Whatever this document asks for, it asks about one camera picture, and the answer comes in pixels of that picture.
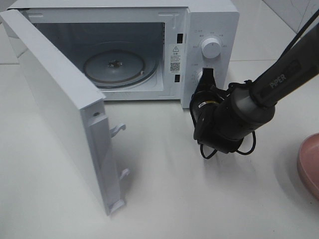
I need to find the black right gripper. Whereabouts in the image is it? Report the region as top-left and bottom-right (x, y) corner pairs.
(189, 68), (223, 120)

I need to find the pink round plate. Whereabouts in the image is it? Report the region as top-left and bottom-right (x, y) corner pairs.
(297, 133), (319, 200)

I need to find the white microwave door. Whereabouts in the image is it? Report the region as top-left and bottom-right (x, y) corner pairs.
(0, 9), (129, 215)

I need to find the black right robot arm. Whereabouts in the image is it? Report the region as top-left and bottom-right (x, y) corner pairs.
(189, 25), (319, 153)

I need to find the lower white timer knob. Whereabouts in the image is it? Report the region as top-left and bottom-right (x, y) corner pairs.
(195, 70), (202, 84)

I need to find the upper white power knob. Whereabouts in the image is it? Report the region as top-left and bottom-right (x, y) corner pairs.
(201, 37), (221, 59)

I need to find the white warning label sticker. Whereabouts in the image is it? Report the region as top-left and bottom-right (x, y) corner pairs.
(168, 44), (181, 73)

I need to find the white microwave oven body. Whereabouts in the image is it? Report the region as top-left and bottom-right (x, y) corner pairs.
(5, 0), (239, 108)

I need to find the glass microwave turntable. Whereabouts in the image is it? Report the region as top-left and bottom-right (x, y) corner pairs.
(83, 41), (162, 89)

